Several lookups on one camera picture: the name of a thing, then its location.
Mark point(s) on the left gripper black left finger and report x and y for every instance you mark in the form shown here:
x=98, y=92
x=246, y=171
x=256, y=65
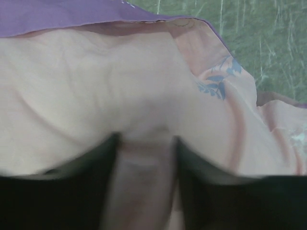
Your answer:
x=69, y=197

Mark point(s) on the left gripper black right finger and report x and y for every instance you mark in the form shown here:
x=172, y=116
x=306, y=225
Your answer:
x=213, y=199

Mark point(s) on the pink pillowcase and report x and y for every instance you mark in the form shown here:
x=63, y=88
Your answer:
x=142, y=88

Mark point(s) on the purple princess print pillowcase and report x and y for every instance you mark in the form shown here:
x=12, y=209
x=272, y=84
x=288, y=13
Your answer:
x=24, y=19

